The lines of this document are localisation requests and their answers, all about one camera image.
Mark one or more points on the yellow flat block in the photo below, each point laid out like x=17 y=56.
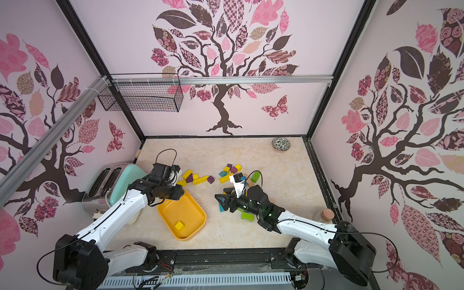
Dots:
x=182 y=183

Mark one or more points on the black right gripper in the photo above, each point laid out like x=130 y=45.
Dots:
x=231 y=202

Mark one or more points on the purple small block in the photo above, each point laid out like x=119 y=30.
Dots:
x=210 y=179

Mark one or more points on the mint green toaster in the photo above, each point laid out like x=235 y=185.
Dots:
x=108 y=186

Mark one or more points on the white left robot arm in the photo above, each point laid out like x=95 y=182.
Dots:
x=83 y=262

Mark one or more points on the green block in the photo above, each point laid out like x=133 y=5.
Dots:
x=247 y=216
x=255 y=177

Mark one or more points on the green block lower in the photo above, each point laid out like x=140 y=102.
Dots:
x=247 y=216

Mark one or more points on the yellow rectangular block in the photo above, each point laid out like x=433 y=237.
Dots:
x=187 y=174

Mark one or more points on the yellow plastic tray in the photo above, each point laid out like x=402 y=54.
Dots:
x=186 y=210

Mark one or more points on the purple triangle block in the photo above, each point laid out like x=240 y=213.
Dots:
x=189 y=178

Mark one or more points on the black wire basket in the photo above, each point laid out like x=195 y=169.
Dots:
x=143 y=92

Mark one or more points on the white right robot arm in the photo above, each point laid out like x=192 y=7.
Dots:
x=339 y=246

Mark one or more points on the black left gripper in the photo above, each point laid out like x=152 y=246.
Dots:
x=179 y=194

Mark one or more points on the green block upper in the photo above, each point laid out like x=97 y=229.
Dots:
x=255 y=177

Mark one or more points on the long yellow block upper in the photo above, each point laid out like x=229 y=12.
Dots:
x=225 y=178

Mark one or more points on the patterned ceramic bowl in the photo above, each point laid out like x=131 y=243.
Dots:
x=281 y=144

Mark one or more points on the aluminium frame rail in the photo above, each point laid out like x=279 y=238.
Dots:
x=15 y=177

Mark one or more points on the white cable duct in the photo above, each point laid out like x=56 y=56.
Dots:
x=191 y=281

